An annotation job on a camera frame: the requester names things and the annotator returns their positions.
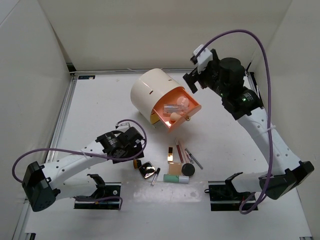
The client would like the black square compact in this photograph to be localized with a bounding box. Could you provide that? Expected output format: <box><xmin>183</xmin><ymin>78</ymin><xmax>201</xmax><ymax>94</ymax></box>
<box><xmin>138</xmin><ymin>161</ymin><xmax>156</xmax><ymax>179</ymax></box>

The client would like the clear mascara black cap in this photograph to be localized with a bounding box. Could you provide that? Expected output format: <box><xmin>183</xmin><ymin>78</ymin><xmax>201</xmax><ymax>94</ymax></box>
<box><xmin>150</xmin><ymin>167</ymin><xmax>161</xmax><ymax>187</ymax></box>

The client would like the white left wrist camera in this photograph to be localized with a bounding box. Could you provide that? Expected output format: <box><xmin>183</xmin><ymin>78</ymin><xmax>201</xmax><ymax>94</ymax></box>
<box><xmin>115</xmin><ymin>122</ymin><xmax>131</xmax><ymax>133</ymax></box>

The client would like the beige makeup sponge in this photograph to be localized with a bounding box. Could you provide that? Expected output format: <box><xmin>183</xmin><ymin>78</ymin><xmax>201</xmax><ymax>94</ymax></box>
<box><xmin>170</xmin><ymin>112</ymin><xmax>182</xmax><ymax>123</ymax></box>

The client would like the yellow lower drawer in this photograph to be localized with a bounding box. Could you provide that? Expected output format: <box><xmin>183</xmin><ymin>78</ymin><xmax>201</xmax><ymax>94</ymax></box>
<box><xmin>150</xmin><ymin>112</ymin><xmax>160</xmax><ymax>125</ymax></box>

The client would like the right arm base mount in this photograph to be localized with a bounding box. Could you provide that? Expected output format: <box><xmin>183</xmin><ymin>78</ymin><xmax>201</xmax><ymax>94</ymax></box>
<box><xmin>204</xmin><ymin>172</ymin><xmax>262</xmax><ymax>212</ymax></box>

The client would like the round pink powder puff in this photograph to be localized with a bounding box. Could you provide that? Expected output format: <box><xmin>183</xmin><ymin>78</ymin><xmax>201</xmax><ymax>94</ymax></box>
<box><xmin>176</xmin><ymin>96</ymin><xmax>190</xmax><ymax>109</ymax></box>

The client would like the orange plastic drawer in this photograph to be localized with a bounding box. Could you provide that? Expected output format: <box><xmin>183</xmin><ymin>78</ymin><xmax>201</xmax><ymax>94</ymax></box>
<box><xmin>150</xmin><ymin>86</ymin><xmax>202</xmax><ymax>133</ymax></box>

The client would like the gold black lipstick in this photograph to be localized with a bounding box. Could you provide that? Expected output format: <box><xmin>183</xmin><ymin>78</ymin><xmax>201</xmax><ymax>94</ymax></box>
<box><xmin>167</xmin><ymin>146</ymin><xmax>174</xmax><ymax>163</ymax></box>

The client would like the round black compact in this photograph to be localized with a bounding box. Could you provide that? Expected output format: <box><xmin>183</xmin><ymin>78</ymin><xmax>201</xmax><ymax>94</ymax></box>
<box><xmin>181</xmin><ymin>163</ymin><xmax>195</xmax><ymax>177</ymax></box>

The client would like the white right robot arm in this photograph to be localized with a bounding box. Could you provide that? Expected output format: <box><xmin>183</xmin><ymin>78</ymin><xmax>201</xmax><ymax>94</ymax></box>
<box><xmin>183</xmin><ymin>45</ymin><xmax>315</xmax><ymax>200</ymax></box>

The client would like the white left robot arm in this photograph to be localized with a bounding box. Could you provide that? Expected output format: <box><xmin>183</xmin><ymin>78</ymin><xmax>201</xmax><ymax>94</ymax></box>
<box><xmin>22</xmin><ymin>126</ymin><xmax>147</xmax><ymax>212</ymax></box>

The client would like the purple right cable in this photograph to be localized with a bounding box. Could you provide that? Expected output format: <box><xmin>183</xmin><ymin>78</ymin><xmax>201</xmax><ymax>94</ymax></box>
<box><xmin>197</xmin><ymin>29</ymin><xmax>273</xmax><ymax>216</ymax></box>

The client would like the clear plastic tube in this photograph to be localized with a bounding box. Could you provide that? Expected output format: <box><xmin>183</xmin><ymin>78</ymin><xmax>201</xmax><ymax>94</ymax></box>
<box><xmin>163</xmin><ymin>104</ymin><xmax>188</xmax><ymax>115</ymax></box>

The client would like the mint green tube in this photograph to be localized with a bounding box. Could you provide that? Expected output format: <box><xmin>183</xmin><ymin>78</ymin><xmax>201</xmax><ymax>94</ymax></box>
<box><xmin>163</xmin><ymin>174</ymin><xmax>190</xmax><ymax>184</ymax></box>

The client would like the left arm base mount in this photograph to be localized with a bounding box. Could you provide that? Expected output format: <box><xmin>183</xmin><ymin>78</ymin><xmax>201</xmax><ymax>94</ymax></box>
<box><xmin>73</xmin><ymin>174</ymin><xmax>123</xmax><ymax>211</ymax></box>

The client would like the cream cylindrical organizer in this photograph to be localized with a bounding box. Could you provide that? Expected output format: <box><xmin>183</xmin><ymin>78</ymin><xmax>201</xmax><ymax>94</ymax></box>
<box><xmin>130</xmin><ymin>68</ymin><xmax>183</xmax><ymax>122</ymax></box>

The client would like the grey patterned eyeliner pencil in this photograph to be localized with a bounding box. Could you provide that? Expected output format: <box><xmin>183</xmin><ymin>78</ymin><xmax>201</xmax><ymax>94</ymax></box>
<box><xmin>184</xmin><ymin>148</ymin><xmax>204</xmax><ymax>170</ymax></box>

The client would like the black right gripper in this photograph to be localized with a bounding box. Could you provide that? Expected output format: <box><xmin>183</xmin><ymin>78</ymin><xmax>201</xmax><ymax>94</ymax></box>
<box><xmin>183</xmin><ymin>57</ymin><xmax>228</xmax><ymax>98</ymax></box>

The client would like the dark logo sticker left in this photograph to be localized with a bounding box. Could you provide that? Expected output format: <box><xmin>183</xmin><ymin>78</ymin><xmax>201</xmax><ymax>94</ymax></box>
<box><xmin>78</xmin><ymin>75</ymin><xmax>96</xmax><ymax>80</ymax></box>

